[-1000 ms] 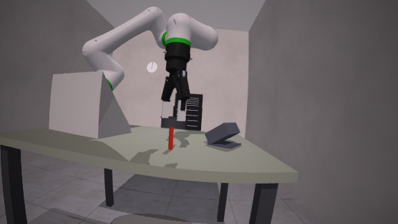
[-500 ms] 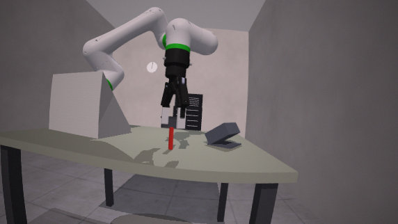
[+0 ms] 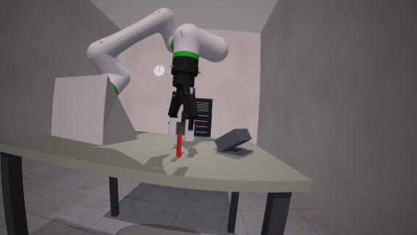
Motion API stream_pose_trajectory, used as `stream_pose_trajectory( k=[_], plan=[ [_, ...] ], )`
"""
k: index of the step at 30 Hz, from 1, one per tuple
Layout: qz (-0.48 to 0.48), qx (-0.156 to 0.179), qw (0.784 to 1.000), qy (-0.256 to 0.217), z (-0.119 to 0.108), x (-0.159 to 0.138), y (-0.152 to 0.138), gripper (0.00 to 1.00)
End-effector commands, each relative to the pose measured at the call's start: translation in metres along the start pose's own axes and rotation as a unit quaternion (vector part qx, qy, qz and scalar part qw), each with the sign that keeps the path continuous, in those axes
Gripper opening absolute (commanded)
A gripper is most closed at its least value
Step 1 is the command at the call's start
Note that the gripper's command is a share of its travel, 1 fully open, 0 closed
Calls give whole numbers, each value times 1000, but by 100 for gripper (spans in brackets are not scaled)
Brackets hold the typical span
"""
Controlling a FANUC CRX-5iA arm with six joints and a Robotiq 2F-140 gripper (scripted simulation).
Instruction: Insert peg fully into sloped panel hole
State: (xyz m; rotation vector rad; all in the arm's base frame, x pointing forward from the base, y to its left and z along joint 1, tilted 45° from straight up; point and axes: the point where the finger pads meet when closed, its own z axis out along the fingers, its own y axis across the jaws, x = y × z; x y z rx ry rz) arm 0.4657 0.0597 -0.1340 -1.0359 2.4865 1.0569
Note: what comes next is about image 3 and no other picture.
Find red peg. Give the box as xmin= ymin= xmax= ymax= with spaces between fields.
xmin=176 ymin=134 xmax=182 ymax=157

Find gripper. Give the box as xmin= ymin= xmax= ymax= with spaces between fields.
xmin=168 ymin=74 xmax=198 ymax=141

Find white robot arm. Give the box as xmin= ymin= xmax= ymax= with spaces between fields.
xmin=87 ymin=8 xmax=229 ymax=96

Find grey sloped panel with square hole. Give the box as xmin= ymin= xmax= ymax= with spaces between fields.
xmin=214 ymin=128 xmax=253 ymax=156

